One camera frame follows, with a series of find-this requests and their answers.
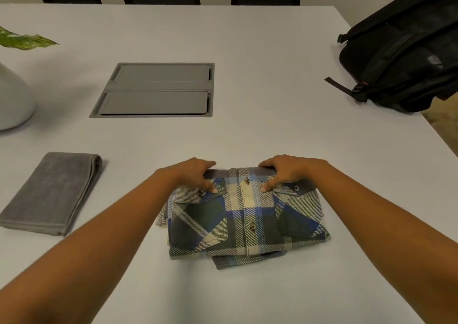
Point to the black backpack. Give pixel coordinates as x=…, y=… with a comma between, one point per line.
x=404, y=52

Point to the plaid flannel shirt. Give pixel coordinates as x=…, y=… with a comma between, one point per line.
x=243, y=223

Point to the person's right hand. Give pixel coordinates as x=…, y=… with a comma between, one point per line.
x=290, y=171

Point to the person's left hand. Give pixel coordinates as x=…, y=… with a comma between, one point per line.
x=189, y=173

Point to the grey towel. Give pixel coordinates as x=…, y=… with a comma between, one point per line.
x=50, y=195

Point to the white round plant pot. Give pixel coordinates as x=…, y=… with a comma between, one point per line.
x=12, y=102

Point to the person's left forearm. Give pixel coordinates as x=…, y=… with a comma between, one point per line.
x=78, y=252

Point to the person's right forearm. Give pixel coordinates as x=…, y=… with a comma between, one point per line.
x=393, y=234

